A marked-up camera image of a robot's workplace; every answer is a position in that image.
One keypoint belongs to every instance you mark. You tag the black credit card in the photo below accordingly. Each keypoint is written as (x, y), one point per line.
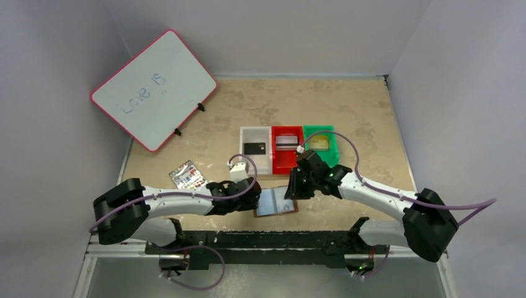
(254, 148)

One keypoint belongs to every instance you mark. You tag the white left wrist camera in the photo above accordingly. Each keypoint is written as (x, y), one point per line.
(239, 171)

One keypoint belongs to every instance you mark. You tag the pink framed whiteboard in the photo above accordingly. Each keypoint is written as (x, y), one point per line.
(156, 91)

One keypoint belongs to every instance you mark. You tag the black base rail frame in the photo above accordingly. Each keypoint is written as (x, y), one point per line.
(202, 248)

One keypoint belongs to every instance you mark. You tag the pack of coloured markers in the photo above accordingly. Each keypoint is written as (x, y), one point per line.
(187, 176)

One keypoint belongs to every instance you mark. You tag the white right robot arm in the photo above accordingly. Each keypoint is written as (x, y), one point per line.
(418, 220)

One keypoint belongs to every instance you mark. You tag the gold credit card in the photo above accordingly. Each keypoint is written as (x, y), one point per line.
(319, 142)

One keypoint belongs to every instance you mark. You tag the silver credit card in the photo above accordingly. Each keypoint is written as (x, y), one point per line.
(286, 142)

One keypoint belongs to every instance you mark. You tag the green plastic bin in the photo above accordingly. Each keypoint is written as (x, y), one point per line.
(331, 157)

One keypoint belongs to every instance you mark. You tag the brown leather card holder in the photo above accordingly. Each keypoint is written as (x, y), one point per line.
(272, 201)

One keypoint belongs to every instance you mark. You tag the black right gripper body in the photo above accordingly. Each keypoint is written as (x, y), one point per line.
(297, 180)

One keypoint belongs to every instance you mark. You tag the white plastic bin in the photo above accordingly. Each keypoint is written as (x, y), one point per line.
(258, 134)

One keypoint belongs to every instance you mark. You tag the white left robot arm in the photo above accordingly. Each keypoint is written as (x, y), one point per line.
(132, 210)

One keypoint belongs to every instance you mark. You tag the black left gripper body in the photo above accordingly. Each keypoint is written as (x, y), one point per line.
(250, 190)

